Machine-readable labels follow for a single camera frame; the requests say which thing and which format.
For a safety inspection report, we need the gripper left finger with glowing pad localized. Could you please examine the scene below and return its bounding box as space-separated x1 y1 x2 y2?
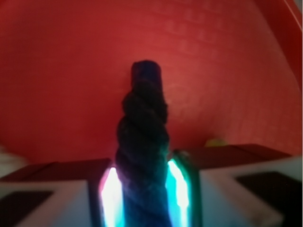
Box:
0 158 123 227

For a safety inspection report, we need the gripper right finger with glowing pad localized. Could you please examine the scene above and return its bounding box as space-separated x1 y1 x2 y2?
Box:
166 144 303 227

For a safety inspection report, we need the dark blue twisted rope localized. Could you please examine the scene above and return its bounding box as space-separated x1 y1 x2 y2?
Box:
114 60 175 227

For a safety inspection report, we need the yellow microfiber cloth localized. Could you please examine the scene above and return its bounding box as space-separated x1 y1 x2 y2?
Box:
205 138 228 147

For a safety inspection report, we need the crumpled white paper towel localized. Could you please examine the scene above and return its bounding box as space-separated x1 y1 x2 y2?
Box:
0 144 28 177

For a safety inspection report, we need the red plastic tray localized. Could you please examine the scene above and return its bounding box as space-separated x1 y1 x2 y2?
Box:
0 0 302 163

